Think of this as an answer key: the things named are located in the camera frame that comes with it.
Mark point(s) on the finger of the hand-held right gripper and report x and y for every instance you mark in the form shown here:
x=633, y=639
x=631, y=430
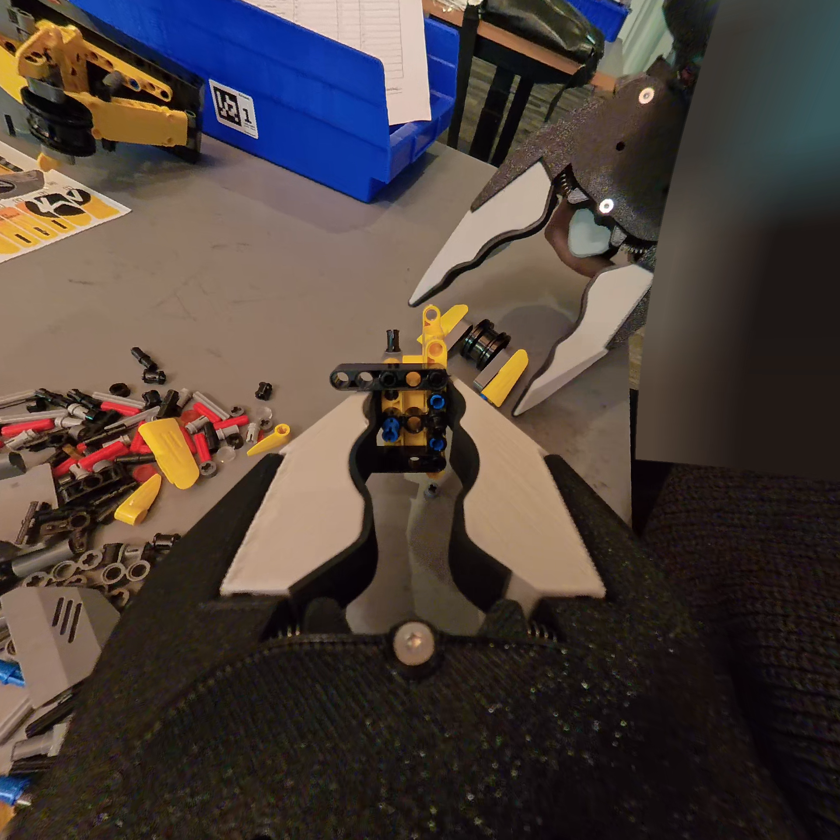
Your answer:
x=492, y=226
x=590, y=328

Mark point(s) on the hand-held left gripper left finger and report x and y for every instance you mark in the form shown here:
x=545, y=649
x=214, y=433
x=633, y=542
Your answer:
x=302, y=518

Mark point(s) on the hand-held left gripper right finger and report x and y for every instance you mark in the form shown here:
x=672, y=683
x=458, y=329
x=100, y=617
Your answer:
x=525, y=525

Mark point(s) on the yellow black brick assembly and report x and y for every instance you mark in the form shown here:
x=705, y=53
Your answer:
x=410, y=420

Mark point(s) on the person's right hand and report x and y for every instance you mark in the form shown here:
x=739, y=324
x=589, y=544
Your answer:
x=564, y=253

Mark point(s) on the black wheel hub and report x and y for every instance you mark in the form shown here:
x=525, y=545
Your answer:
x=484, y=340

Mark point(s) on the wooden table with black legs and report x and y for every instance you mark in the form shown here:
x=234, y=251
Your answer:
x=525, y=52

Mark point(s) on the blue storage bin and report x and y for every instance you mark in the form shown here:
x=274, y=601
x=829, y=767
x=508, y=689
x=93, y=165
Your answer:
x=600, y=8

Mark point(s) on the black bag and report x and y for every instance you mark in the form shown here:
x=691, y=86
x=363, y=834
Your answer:
x=538, y=26

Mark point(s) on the large yellow curved panel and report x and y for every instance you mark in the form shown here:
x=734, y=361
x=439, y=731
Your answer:
x=169, y=454

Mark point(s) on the black connector pin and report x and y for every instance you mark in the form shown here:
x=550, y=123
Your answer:
x=392, y=340

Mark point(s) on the white printed paper sheet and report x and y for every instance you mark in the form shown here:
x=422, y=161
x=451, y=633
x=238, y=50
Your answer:
x=387, y=46

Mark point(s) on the pile of mixed brick parts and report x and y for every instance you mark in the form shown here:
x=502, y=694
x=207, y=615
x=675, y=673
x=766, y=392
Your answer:
x=85, y=453

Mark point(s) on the blue plastic bin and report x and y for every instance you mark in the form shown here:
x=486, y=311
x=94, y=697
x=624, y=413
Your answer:
x=315, y=85

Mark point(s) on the grey panel with black stripes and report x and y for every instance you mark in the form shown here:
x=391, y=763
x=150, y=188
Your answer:
x=46, y=630

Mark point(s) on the yellow grey sticker sheet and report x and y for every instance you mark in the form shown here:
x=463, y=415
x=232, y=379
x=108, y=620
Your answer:
x=46, y=210

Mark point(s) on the yellow black brick model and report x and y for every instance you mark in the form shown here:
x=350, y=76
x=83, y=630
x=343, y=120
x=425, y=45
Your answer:
x=85, y=72

